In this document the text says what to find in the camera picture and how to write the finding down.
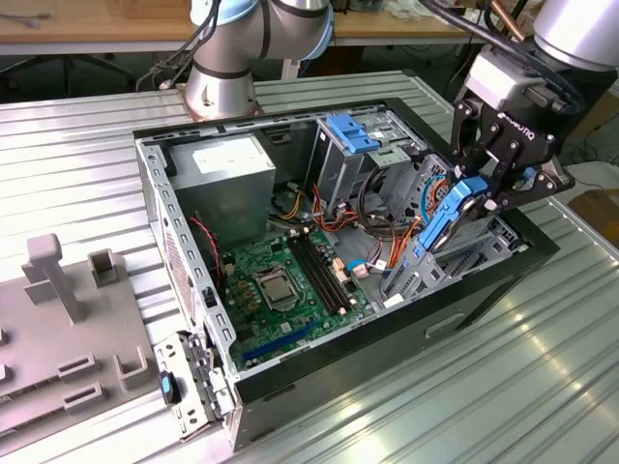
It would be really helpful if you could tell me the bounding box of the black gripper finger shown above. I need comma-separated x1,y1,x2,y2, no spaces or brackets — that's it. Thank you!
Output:
483,144,576,212
452,99,504,178

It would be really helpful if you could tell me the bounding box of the blue data wire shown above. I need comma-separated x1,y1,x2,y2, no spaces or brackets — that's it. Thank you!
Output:
420,176,454,228

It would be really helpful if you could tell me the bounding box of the hard disk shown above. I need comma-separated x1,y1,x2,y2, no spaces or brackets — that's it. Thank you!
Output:
416,167,537,255

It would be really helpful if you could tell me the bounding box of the orange power wire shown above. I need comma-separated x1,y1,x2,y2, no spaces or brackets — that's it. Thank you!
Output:
386,176,454,272

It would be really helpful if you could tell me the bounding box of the grey disk bay cage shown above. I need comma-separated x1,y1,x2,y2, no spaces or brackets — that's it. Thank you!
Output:
379,215,516,310

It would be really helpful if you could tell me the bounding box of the brown cardboard box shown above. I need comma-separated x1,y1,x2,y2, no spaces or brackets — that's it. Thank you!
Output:
575,91,619,141
568,188,619,243

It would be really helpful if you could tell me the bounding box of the grey metal drive cage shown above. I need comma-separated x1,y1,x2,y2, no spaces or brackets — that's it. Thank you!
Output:
309,110,427,214

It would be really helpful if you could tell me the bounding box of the black RAM slot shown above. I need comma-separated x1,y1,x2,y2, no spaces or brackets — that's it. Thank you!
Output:
305,228,357,308
299,230,351,311
288,232,342,316
293,231,346,314

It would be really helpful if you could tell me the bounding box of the CPU socket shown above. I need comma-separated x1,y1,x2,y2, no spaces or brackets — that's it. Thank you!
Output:
251,267,302,314

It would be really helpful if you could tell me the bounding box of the silver CPU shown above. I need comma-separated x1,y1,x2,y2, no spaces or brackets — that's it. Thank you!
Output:
260,278,294,306

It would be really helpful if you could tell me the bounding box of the grey power supply unit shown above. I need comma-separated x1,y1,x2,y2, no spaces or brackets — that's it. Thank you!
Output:
166,132,278,247

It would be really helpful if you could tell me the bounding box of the green motherboard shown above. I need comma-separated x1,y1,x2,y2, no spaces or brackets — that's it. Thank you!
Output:
220,226,378,371

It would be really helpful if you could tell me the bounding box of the blue expansion slot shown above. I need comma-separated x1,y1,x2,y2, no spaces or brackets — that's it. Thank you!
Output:
241,322,318,363

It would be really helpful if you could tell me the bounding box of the black open PC case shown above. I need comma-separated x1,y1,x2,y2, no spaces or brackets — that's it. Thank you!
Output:
132,96,562,453

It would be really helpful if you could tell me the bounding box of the blue black latch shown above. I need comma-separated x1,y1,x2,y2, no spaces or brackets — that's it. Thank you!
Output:
159,369,183,405

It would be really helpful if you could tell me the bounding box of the grey parts rack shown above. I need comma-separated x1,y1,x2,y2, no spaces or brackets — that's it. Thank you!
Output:
0,232,166,436

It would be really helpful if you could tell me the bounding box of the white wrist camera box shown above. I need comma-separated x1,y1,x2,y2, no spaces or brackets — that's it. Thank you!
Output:
463,50,531,102

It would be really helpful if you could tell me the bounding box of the blue plastic drive bracket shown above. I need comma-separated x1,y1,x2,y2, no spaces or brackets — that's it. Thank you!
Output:
326,114,384,154

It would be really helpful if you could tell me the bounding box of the black cable loop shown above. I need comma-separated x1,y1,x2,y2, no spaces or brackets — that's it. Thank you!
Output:
357,166,402,238

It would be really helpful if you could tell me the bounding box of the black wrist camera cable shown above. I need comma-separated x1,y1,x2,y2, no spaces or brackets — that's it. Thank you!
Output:
420,0,589,115

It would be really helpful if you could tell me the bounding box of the wooden desk white frame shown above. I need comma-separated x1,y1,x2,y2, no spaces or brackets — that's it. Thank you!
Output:
0,0,194,54
333,7,533,47

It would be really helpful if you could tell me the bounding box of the red orange wire bundle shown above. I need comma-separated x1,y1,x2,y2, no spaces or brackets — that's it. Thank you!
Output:
311,183,368,238

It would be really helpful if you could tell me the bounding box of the yellow black wire bundle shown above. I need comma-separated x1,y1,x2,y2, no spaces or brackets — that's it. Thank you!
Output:
282,188,306,221

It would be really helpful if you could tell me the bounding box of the red black fan wire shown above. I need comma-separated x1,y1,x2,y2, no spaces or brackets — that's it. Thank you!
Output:
190,215,226,291

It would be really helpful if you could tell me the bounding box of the grey arm cable bundle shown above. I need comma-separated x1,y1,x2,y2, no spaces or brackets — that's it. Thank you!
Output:
134,0,223,93

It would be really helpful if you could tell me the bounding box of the silver slot retention bracket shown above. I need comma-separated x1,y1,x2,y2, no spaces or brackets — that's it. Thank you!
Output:
153,331,239,442

